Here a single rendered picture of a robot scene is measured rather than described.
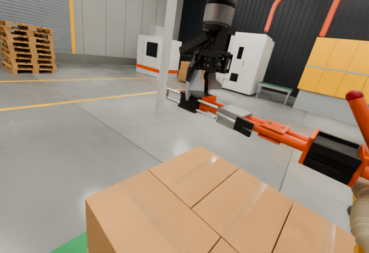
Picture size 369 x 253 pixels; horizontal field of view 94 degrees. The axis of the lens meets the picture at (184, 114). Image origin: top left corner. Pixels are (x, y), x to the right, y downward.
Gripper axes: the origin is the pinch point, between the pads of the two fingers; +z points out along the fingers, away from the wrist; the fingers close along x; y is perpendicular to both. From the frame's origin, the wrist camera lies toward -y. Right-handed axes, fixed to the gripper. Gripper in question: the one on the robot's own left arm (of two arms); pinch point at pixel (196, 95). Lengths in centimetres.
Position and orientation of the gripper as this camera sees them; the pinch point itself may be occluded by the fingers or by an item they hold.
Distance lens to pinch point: 54.7
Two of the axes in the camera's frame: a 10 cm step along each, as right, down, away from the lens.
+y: 7.1, 3.6, -6.0
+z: -1.6, 9.2, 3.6
